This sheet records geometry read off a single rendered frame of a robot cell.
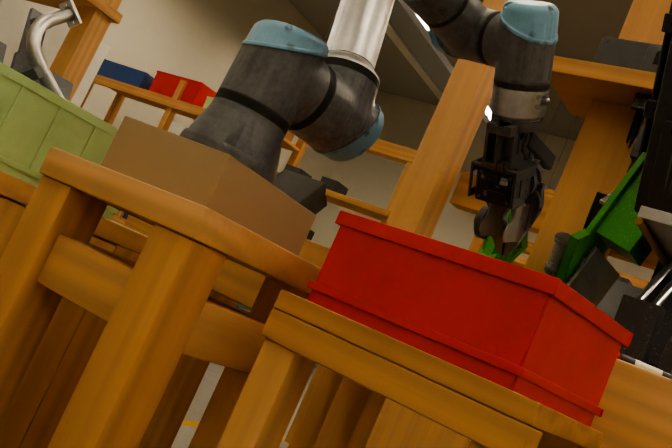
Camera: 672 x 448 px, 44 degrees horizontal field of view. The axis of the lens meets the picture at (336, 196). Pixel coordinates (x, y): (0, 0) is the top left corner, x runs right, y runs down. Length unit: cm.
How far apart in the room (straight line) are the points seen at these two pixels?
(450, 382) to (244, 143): 46
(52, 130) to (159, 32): 867
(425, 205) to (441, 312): 116
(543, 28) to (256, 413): 60
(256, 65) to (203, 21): 959
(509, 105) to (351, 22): 33
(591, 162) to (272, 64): 99
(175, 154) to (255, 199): 12
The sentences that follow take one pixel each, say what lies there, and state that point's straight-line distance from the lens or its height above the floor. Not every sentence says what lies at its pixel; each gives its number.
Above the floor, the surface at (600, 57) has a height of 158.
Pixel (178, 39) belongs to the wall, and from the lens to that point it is 1049.
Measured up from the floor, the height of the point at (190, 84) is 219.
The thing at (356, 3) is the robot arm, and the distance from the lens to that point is 135.
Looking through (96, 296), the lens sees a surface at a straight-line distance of 107.
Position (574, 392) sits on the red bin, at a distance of 97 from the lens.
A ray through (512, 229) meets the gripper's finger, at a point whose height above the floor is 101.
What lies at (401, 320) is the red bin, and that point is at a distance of 93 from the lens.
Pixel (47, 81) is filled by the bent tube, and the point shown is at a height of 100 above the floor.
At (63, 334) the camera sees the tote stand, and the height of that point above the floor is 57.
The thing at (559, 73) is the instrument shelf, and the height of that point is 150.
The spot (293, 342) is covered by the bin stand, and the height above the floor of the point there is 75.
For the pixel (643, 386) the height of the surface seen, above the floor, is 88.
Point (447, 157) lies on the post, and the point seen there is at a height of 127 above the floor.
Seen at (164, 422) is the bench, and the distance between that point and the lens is 160.
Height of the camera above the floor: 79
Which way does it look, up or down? 8 degrees up
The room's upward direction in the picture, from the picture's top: 24 degrees clockwise
